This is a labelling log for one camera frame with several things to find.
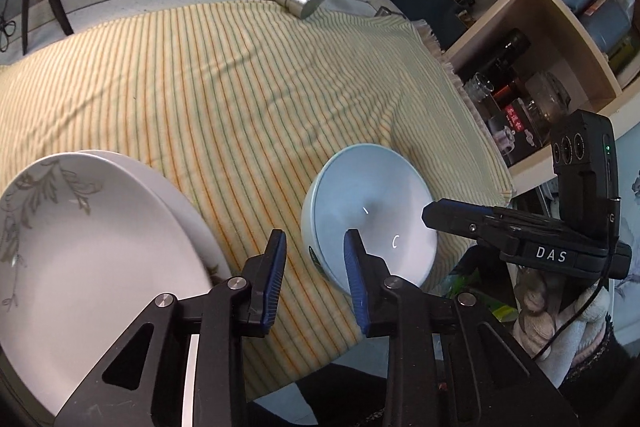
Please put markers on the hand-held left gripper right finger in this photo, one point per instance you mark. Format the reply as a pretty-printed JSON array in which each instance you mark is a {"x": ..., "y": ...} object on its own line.
[{"x": 356, "y": 277}]

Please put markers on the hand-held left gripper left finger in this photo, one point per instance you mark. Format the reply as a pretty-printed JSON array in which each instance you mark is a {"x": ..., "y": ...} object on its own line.
[{"x": 275, "y": 267}]

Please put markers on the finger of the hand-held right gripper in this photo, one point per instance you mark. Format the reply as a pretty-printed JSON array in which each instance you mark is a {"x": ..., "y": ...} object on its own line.
[{"x": 450, "y": 217}]

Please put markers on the light blue bowl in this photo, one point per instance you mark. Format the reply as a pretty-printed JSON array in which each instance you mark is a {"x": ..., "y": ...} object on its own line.
[{"x": 370, "y": 197}]

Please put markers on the white plate brown leaf print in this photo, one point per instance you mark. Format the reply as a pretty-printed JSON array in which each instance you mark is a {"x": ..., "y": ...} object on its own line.
[{"x": 185, "y": 212}]

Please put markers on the white plate grey leaf print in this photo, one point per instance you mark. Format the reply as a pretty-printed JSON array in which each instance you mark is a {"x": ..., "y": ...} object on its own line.
[{"x": 90, "y": 257}]

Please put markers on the person's right hand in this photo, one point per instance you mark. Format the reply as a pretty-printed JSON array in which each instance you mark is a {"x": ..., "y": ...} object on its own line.
[{"x": 532, "y": 307}]

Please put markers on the green plastic bag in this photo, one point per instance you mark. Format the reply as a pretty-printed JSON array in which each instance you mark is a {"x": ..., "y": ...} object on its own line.
[{"x": 475, "y": 297}]

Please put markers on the round glass jar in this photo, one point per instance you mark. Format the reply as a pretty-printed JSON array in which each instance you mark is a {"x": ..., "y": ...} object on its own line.
[{"x": 549, "y": 94}]

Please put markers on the small glass jar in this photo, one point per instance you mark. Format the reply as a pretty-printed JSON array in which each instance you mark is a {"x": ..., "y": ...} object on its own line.
[{"x": 479, "y": 87}]

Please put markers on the dark glass bottle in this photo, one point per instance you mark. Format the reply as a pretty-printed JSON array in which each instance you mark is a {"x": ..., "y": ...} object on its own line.
[{"x": 500, "y": 57}]

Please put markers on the beige wooden shelf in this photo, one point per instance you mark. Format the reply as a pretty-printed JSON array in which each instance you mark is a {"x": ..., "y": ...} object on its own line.
[{"x": 505, "y": 37}]

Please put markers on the yellow striped cloth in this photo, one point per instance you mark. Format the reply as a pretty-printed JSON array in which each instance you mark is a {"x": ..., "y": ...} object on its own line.
[{"x": 225, "y": 97}]

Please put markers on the dark blue cloth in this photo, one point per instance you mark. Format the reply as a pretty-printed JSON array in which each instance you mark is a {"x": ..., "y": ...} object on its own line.
[{"x": 425, "y": 2}]

